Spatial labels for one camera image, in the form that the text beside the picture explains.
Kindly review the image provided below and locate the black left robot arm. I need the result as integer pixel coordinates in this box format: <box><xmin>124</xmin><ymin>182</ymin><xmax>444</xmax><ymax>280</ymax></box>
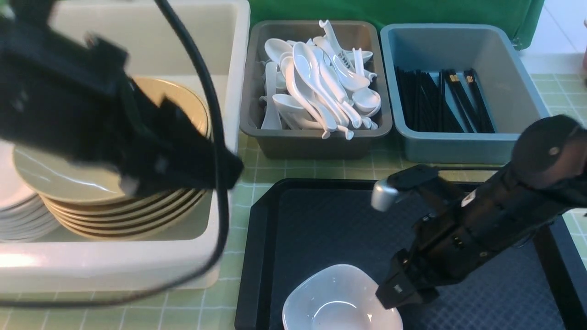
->
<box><xmin>1</xmin><ymin>0</ymin><xmax>244</xmax><ymax>196</ymax></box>

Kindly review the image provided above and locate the green cloth backdrop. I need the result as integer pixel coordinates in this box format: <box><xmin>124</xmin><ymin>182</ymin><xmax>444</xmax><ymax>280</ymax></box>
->
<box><xmin>249</xmin><ymin>0</ymin><xmax>544</xmax><ymax>50</ymax></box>

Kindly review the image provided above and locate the pile of white spoons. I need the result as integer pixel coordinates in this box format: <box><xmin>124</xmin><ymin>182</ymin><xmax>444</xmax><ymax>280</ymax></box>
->
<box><xmin>259</xmin><ymin>20</ymin><xmax>383</xmax><ymax>141</ymax></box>

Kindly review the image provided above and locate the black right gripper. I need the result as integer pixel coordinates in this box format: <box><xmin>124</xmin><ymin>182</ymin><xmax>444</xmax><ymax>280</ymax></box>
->
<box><xmin>375</xmin><ymin>165</ymin><xmax>570</xmax><ymax>309</ymax></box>

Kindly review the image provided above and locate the bottom stacked beige bowl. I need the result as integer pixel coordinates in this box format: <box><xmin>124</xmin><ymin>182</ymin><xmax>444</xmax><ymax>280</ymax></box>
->
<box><xmin>48</xmin><ymin>192</ymin><xmax>211</xmax><ymax>242</ymax></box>

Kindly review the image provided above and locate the beige noodle bowl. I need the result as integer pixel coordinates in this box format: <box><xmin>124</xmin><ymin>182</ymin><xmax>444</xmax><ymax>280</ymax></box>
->
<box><xmin>13</xmin><ymin>76</ymin><xmax>211</xmax><ymax>205</ymax></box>

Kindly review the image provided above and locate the blue plastic chopstick bin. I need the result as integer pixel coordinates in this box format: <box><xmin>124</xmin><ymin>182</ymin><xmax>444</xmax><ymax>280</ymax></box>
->
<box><xmin>380</xmin><ymin>23</ymin><xmax>549</xmax><ymax>165</ymax></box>

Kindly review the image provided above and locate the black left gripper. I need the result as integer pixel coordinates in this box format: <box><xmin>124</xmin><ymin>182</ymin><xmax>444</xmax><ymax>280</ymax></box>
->
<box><xmin>39</xmin><ymin>32</ymin><xmax>244</xmax><ymax>193</ymax></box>

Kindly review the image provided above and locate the white square dish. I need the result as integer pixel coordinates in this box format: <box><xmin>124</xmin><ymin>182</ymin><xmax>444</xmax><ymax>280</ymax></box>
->
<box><xmin>282</xmin><ymin>264</ymin><xmax>404</xmax><ymax>330</ymax></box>

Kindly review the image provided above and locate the stack of white plates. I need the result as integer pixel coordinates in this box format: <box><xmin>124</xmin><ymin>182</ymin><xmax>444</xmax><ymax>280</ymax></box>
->
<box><xmin>0</xmin><ymin>141</ymin><xmax>61</xmax><ymax>243</ymax></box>

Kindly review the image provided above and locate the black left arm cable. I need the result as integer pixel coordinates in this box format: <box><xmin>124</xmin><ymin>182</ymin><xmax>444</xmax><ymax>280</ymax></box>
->
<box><xmin>0</xmin><ymin>0</ymin><xmax>230</xmax><ymax>308</ymax></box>

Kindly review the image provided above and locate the large white plastic tub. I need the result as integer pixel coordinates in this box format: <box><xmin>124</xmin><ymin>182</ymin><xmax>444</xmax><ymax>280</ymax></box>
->
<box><xmin>1</xmin><ymin>0</ymin><xmax>250</xmax><ymax>293</ymax></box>

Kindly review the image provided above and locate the pile of black chopsticks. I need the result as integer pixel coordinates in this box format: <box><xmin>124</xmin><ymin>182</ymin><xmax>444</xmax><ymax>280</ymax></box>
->
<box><xmin>394</xmin><ymin>66</ymin><xmax>497</xmax><ymax>134</ymax></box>

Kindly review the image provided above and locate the grey plastic spoon bin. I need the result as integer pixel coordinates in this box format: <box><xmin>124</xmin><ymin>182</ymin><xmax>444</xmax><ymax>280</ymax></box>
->
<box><xmin>240</xmin><ymin>20</ymin><xmax>393</xmax><ymax>160</ymax></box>

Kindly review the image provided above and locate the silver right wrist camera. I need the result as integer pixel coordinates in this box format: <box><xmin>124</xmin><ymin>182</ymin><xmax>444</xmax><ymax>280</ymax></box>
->
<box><xmin>371</xmin><ymin>178</ymin><xmax>409</xmax><ymax>212</ymax></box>

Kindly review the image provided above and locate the black plastic serving tray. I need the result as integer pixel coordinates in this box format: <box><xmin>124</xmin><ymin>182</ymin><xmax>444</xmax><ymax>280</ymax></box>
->
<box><xmin>234</xmin><ymin>178</ymin><xmax>587</xmax><ymax>330</ymax></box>

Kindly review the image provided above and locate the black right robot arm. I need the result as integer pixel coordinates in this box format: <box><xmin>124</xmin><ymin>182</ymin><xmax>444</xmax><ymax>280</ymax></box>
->
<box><xmin>371</xmin><ymin>115</ymin><xmax>587</xmax><ymax>309</ymax></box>

